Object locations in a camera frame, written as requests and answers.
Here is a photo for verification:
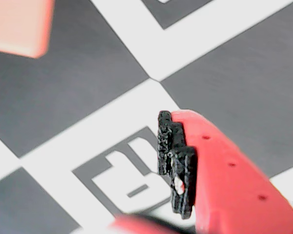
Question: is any orange cube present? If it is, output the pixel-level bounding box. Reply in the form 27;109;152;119
0;0;56;59

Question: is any black white marker checkerboard mat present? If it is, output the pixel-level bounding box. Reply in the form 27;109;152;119
0;0;293;234

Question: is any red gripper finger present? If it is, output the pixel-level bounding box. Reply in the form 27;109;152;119
109;214;196;234
157;109;293;234

